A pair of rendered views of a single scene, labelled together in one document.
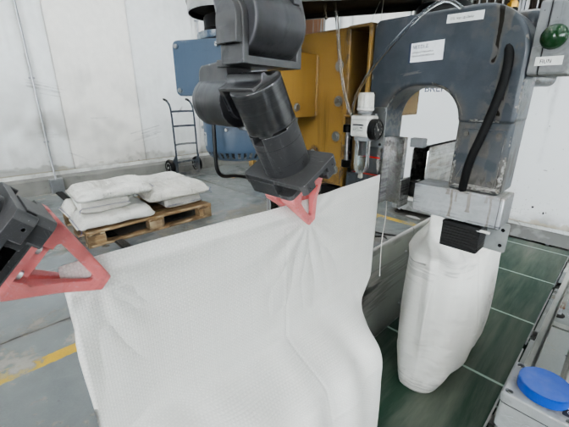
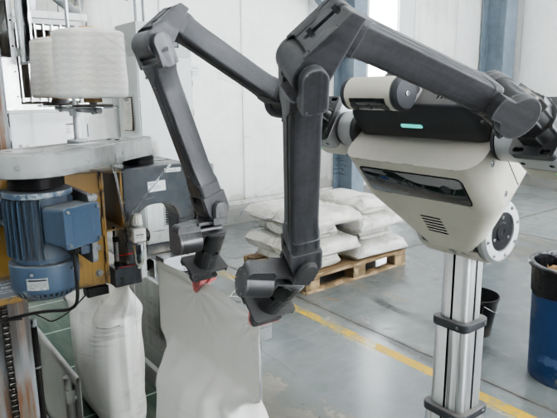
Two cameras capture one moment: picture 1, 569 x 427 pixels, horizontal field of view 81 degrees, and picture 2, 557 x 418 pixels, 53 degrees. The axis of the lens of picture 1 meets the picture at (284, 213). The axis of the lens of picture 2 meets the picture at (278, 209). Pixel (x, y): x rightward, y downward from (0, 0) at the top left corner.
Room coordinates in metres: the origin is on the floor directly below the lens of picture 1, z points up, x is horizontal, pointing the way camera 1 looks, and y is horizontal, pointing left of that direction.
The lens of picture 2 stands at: (0.07, 1.27, 1.54)
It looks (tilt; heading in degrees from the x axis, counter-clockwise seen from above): 12 degrees down; 277
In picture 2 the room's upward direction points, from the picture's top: 1 degrees counter-clockwise
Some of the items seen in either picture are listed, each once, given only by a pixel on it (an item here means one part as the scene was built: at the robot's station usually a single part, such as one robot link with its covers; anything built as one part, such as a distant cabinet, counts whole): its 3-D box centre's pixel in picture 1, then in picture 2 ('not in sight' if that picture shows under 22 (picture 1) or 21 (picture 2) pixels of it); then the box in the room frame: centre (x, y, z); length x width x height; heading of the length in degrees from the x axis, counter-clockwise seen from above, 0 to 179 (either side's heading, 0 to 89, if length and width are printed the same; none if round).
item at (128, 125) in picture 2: not in sight; (127, 114); (2.15, -3.87, 1.34); 0.24 x 0.04 x 0.32; 134
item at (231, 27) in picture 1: (236, 72); (197, 226); (0.40, 0.05, 1.24); 0.11 x 0.09 x 0.12; 45
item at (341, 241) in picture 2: not in sight; (317, 243); (0.30, -3.12, 0.32); 0.66 x 0.43 x 0.15; 46
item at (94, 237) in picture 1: (140, 213); not in sight; (3.28, 1.50, 0.07); 1.20 x 0.82 x 0.14; 134
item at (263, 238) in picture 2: not in sight; (286, 234); (0.58, -3.40, 0.32); 0.67 x 0.42 x 0.14; 48
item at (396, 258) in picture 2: not in sight; (325, 260); (0.24, -3.48, 0.07); 1.20 x 0.82 x 0.14; 46
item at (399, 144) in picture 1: (395, 169); (140, 256); (0.66, -0.22, 1.07); 0.03 x 0.01 x 0.13; 44
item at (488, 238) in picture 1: (472, 235); not in sight; (0.54, -0.33, 0.98); 0.09 x 0.05 x 0.05; 44
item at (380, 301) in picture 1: (406, 274); (36, 371); (1.19, -0.49, 0.53); 1.05 x 0.02 x 0.41; 134
